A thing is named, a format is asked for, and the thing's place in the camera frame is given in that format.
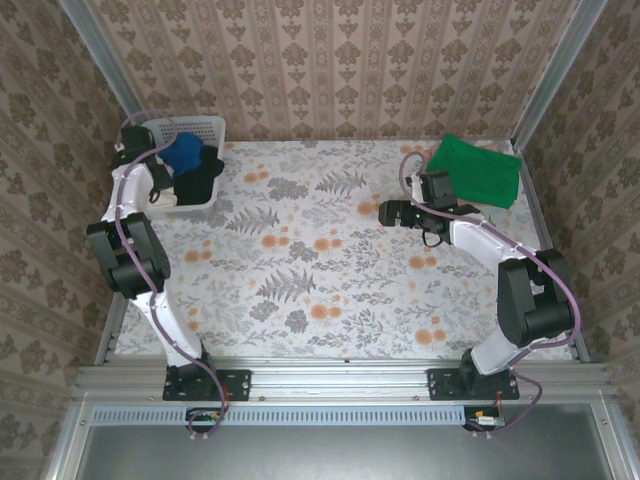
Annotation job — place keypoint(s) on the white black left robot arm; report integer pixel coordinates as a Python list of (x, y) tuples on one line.
[(165, 320)]

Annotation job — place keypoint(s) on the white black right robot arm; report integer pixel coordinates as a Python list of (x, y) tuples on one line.
[(492, 350)]

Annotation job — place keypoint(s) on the black t-shirt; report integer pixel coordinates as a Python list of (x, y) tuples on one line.
[(195, 185)]

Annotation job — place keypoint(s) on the blue t-shirt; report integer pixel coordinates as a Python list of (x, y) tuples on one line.
[(187, 150)]

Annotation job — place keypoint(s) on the white plastic laundry basket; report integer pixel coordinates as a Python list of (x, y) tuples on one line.
[(200, 127)]

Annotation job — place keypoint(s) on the floral tablecloth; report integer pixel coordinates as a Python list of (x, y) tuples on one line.
[(325, 250)]

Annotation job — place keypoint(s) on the green folded t-shirt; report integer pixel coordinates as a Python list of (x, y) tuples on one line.
[(480, 170)]

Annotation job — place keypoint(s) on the small green circuit board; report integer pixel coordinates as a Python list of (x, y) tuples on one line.
[(487, 421), (205, 416)]

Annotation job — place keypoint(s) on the grey steel sheet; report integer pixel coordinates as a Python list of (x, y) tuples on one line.
[(350, 455)]

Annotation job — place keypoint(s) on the aluminium corner post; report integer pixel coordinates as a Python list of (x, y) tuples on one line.
[(567, 50), (98, 45)]

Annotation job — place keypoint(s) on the long aluminium mounting rail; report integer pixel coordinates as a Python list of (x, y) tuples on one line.
[(340, 380)]

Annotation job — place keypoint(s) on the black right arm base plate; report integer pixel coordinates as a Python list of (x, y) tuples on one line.
[(440, 385)]

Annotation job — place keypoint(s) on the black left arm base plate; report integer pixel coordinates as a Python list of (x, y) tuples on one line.
[(240, 385)]

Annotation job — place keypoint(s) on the aluminium lower frame bar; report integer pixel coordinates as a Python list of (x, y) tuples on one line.
[(612, 440), (67, 445)]

